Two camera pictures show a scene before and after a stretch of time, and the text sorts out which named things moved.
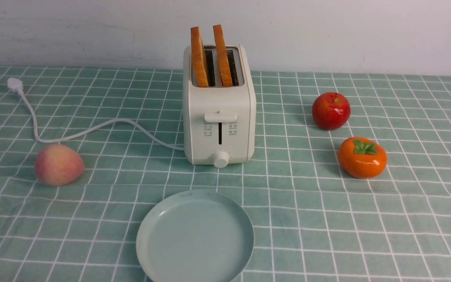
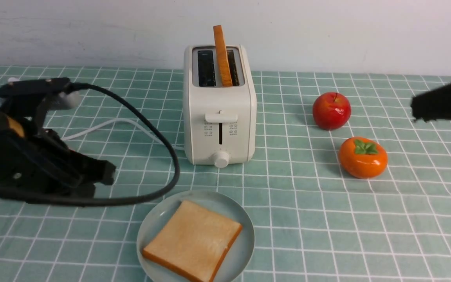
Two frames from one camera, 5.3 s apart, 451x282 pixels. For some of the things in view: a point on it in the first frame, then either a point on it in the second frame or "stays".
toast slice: [224, 66] stays
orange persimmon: [361, 158] stays
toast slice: [199, 57] → [194, 241]
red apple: [331, 111] stays
